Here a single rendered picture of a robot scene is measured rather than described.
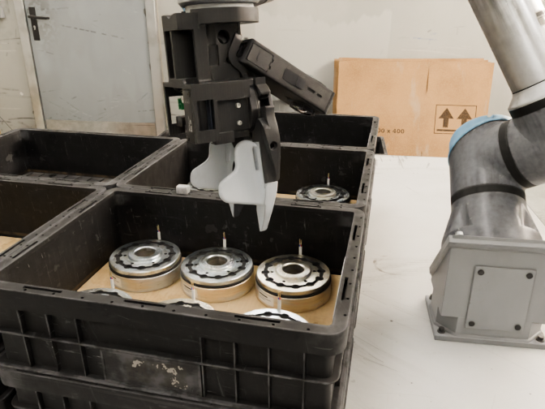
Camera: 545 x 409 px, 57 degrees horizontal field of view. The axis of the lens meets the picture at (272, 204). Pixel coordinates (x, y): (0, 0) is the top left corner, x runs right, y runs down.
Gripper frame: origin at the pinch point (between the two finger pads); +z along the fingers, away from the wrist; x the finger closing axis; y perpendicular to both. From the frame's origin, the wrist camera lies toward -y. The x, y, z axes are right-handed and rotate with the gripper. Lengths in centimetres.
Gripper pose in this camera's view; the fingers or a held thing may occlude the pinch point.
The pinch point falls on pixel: (254, 210)
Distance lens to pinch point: 53.7
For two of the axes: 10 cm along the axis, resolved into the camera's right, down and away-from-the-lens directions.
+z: 0.6, 9.5, 3.0
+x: 5.3, 2.3, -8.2
